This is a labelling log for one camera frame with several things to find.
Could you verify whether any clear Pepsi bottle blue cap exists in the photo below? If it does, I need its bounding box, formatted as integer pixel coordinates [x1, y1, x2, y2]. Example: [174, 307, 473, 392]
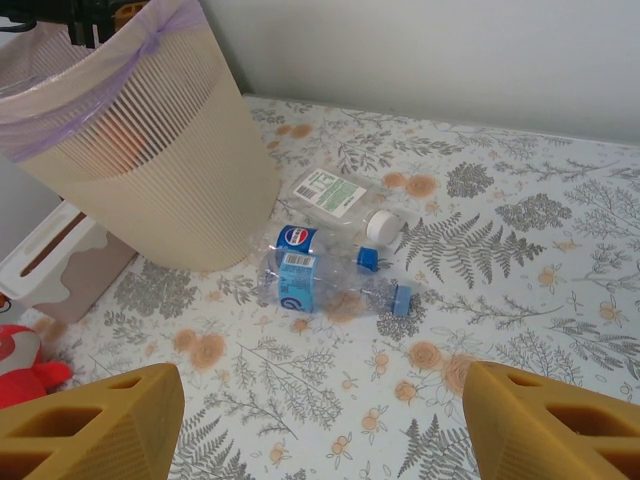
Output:
[247, 224, 381, 274]

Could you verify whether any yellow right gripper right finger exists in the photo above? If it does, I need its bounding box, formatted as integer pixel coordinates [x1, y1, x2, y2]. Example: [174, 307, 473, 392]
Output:
[462, 360, 640, 480]

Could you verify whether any clear bottle green white label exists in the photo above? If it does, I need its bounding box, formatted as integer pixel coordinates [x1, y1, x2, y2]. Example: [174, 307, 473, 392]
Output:
[289, 167, 401, 246]

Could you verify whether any pink plastic bin liner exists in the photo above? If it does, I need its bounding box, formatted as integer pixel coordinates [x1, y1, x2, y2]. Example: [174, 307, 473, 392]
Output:
[0, 0, 206, 164]

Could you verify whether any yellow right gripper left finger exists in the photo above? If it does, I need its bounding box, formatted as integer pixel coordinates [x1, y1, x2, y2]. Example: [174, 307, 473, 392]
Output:
[0, 363, 185, 480]

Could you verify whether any red plush monster toy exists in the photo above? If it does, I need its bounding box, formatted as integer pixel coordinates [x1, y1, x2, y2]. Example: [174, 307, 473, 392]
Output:
[0, 324, 74, 411]

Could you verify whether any floral table mat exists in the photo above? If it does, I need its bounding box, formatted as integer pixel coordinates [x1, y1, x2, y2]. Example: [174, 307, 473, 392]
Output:
[22, 94, 640, 480]

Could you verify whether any white tissue box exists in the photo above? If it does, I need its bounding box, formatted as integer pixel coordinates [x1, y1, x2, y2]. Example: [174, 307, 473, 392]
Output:
[0, 199, 139, 324]

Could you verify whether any beige ribbed waste bin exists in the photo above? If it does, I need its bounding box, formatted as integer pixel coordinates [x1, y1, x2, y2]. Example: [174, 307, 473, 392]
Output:
[0, 0, 281, 274]

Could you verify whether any clear bottle light blue label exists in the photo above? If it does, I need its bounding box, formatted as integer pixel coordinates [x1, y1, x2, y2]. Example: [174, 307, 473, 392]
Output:
[257, 249, 416, 326]

